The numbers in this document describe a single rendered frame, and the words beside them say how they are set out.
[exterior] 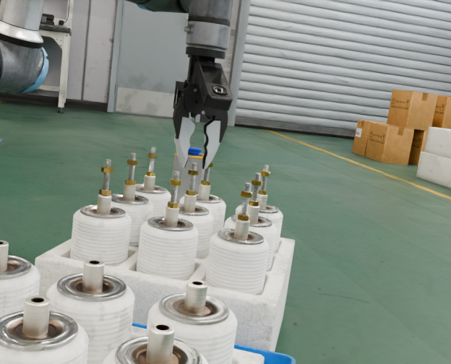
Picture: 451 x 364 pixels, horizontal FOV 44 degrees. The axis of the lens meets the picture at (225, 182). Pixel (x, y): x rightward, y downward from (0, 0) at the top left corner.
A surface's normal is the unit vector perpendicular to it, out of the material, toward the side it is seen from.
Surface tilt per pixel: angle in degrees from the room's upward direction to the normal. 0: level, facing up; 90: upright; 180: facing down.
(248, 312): 90
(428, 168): 90
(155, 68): 90
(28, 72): 103
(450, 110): 90
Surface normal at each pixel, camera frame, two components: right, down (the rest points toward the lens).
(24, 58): 0.70, 0.43
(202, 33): -0.22, 0.15
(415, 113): 0.27, 0.21
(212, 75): 0.30, -0.72
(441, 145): -0.95, -0.07
